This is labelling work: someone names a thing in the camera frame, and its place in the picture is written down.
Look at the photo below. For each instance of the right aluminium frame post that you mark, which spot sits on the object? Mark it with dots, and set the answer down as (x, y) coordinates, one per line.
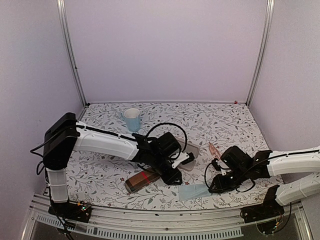
(268, 18)

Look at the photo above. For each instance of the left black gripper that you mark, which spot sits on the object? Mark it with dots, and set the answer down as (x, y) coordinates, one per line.
(175, 176)

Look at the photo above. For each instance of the left aluminium frame post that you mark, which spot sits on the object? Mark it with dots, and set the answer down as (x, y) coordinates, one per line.
(69, 49)

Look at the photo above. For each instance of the front aluminium rail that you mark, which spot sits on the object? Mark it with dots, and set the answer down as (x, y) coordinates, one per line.
(109, 223)

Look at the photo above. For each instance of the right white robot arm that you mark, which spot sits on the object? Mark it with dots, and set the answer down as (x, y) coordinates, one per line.
(266, 164)

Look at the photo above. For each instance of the brown plaid glasses case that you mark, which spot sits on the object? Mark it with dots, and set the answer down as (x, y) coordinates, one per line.
(140, 180)

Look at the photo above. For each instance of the aluminium frame post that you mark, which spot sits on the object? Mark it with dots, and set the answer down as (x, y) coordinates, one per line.
(268, 18)
(69, 49)

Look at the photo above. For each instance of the pink translucent sunglasses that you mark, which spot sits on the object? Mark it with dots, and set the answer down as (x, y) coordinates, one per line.
(214, 152)

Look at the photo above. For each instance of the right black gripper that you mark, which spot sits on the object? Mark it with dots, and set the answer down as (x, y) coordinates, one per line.
(220, 185)

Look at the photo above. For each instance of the light blue mug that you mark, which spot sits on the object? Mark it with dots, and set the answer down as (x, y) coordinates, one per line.
(132, 119)

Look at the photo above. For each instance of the small blue cloth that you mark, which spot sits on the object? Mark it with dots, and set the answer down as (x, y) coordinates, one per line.
(189, 192)

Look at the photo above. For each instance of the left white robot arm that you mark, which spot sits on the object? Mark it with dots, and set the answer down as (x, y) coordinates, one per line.
(69, 134)

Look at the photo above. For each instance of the pink glasses case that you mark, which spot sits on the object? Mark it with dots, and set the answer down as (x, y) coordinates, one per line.
(193, 151)

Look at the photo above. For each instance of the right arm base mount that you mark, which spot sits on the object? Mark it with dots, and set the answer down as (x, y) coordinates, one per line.
(269, 208)

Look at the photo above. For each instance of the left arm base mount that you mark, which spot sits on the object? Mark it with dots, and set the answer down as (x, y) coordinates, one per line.
(80, 211)

